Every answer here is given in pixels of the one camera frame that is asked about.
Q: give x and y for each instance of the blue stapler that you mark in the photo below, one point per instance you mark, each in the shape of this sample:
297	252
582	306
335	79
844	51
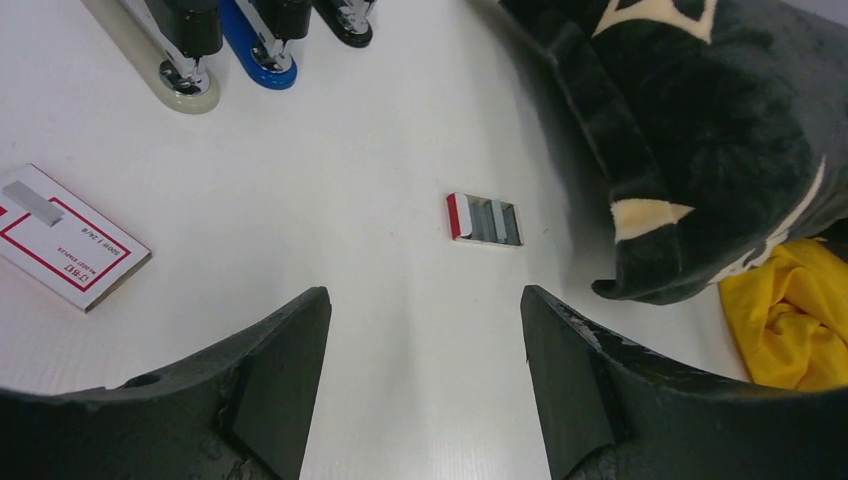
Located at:
261	32

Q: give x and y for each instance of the black floral plush pillow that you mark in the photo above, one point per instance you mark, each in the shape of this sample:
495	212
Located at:
720	128

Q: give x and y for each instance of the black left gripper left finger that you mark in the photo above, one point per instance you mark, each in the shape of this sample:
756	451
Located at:
239	409

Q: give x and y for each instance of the black stapler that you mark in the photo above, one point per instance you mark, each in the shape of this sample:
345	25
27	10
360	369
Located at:
348	20

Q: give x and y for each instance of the red white staple box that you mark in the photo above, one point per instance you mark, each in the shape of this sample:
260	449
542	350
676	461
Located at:
62	242

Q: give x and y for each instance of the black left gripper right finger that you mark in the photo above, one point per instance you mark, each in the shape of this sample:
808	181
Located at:
610	408

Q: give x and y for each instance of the yellow crumpled cloth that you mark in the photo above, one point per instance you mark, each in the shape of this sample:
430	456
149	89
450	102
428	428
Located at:
788	317

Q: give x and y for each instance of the staple box with staples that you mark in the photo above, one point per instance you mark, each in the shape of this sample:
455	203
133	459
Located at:
482	220

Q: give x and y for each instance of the beige stapler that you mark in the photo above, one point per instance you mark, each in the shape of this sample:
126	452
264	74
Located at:
168	44

